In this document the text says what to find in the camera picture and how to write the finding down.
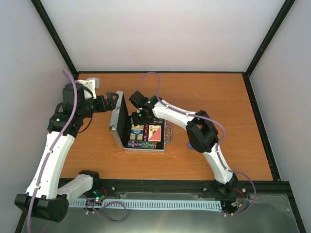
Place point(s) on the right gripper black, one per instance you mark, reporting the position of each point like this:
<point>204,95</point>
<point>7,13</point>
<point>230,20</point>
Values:
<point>136,121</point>

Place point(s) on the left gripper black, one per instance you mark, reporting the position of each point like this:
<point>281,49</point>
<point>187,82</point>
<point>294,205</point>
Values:
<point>104,107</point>

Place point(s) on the blue gold playing card box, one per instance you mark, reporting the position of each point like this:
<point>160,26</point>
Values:
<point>136,132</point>

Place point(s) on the red playing card box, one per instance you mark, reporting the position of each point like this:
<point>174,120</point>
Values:
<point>154,133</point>

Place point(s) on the aluminium poker case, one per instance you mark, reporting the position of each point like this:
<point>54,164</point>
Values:
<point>120,127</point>

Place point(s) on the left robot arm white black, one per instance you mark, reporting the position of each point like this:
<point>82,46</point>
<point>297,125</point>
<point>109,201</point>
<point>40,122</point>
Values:
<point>44,199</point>

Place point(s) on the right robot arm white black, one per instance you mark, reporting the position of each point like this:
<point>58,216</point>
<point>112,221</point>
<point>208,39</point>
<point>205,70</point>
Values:
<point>201,131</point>

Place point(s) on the red dice row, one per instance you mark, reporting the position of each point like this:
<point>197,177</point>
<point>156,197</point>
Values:
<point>146,132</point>

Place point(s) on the lower poker chip row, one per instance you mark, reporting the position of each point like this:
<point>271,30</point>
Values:
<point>150,145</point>

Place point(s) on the green led circuit board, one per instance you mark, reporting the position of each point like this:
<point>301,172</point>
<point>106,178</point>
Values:
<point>100,194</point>

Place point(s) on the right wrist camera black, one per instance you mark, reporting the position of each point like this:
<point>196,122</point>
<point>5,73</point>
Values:
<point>138,99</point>

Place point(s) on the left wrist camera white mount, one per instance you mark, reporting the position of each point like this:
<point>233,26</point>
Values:
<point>90,86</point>

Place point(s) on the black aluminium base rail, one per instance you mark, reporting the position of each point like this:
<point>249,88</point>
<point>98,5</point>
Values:
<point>204,188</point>

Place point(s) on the left black frame post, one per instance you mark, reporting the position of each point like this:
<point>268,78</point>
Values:
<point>40,9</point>

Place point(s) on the black frame post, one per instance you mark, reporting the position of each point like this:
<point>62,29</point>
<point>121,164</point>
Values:
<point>40,9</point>
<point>284,10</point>

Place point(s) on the light blue cable duct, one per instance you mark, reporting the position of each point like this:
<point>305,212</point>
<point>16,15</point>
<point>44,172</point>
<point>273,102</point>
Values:
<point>206,205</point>

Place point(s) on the black table edge frame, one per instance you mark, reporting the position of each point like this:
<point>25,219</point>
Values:
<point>228,98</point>

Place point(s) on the right black frame post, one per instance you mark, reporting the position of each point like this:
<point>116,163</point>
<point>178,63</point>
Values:
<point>284,10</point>

